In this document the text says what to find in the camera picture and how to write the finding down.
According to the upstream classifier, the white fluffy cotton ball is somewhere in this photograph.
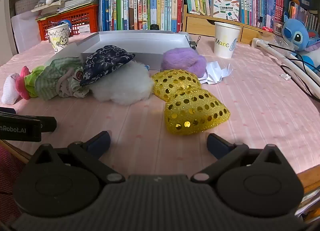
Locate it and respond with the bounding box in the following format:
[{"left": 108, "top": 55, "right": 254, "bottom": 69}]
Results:
[{"left": 89, "top": 61, "right": 155, "bottom": 106}]

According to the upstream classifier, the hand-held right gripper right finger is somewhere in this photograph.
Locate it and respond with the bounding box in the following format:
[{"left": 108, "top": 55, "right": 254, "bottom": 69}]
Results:
[{"left": 190, "top": 133, "right": 292, "bottom": 184}]

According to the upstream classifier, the yellow sequin hair clip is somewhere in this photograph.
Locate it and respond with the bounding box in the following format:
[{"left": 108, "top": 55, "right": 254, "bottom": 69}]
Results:
[{"left": 151, "top": 69, "right": 202, "bottom": 102}]

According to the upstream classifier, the white foam board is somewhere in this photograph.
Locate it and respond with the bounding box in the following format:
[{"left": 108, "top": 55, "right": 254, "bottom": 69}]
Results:
[{"left": 11, "top": 11, "right": 42, "bottom": 53}]

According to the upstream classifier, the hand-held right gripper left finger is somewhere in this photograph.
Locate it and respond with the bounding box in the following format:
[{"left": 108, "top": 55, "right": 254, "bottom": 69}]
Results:
[{"left": 30, "top": 131, "right": 126, "bottom": 184}]

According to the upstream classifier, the paper cup with cartoon drawing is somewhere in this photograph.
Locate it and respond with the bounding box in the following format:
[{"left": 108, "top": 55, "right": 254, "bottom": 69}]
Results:
[{"left": 47, "top": 23, "right": 70, "bottom": 54}]

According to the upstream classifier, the wooden desk organizer with drawers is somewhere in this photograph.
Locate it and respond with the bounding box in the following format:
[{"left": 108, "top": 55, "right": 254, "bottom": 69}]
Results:
[{"left": 182, "top": 4, "right": 274, "bottom": 45}]

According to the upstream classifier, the clear plastic wrapper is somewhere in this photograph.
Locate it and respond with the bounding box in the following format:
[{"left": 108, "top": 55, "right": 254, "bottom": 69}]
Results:
[{"left": 272, "top": 34, "right": 298, "bottom": 52}]

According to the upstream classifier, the navy floral cloth pouch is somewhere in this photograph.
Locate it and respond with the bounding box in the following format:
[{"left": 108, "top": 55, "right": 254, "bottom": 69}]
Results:
[{"left": 79, "top": 45, "right": 136, "bottom": 87}]

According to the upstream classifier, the pink tablecloth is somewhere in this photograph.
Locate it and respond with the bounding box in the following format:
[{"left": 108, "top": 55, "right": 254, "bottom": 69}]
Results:
[{"left": 0, "top": 33, "right": 320, "bottom": 179}]

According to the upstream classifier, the purple plush toy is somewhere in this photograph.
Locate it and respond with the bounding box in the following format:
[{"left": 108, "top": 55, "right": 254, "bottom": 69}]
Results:
[{"left": 160, "top": 48, "right": 207, "bottom": 78}]

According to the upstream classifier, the dark red cloth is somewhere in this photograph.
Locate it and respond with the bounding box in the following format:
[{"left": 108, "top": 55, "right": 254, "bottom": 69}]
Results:
[{"left": 0, "top": 144, "right": 28, "bottom": 221}]

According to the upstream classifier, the small blue toy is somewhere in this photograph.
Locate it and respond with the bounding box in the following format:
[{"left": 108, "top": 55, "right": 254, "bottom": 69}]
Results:
[{"left": 57, "top": 19, "right": 73, "bottom": 35}]

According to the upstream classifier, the white cardboard box tray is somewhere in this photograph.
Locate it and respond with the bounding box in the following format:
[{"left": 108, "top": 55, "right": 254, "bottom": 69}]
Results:
[{"left": 52, "top": 31, "right": 194, "bottom": 71}]

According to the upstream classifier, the blue alien plush toy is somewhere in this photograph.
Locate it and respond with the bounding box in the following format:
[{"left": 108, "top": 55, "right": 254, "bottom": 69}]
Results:
[{"left": 282, "top": 13, "right": 320, "bottom": 68}]

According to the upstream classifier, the black binder clip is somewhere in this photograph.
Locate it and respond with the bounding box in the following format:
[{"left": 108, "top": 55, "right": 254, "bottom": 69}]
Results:
[{"left": 189, "top": 36, "right": 202, "bottom": 50}]

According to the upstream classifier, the white plastic tube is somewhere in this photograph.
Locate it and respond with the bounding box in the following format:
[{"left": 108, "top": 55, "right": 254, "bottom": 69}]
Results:
[{"left": 252, "top": 38, "right": 320, "bottom": 92}]

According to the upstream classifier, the row of tall picture books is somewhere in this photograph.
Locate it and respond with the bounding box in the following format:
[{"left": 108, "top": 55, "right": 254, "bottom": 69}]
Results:
[{"left": 99, "top": 0, "right": 184, "bottom": 32}]

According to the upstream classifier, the row of colourful folders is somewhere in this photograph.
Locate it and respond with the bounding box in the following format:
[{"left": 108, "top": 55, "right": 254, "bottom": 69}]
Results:
[{"left": 287, "top": 1, "right": 320, "bottom": 32}]

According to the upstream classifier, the black cable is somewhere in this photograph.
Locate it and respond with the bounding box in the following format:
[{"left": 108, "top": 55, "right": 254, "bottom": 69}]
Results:
[{"left": 267, "top": 43, "right": 320, "bottom": 99}]

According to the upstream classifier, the red plastic crate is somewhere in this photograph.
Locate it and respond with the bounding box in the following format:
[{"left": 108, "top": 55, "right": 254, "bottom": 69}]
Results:
[{"left": 36, "top": 4, "right": 100, "bottom": 41}]

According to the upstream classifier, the crumpled white paper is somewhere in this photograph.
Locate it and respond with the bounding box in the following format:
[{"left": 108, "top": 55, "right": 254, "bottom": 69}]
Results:
[{"left": 199, "top": 61, "right": 233, "bottom": 85}]

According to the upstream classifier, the white paper cup with writing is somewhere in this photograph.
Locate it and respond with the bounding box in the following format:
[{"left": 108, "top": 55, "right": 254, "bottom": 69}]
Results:
[{"left": 214, "top": 22, "right": 241, "bottom": 59}]

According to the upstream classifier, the white box with pencil print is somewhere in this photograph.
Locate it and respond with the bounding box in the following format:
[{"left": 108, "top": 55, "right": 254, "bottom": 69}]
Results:
[{"left": 210, "top": 0, "right": 240, "bottom": 22}]

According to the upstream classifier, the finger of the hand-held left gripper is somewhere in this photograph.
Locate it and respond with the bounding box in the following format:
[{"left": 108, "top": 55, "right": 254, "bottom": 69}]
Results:
[{"left": 40, "top": 117, "right": 57, "bottom": 133}]

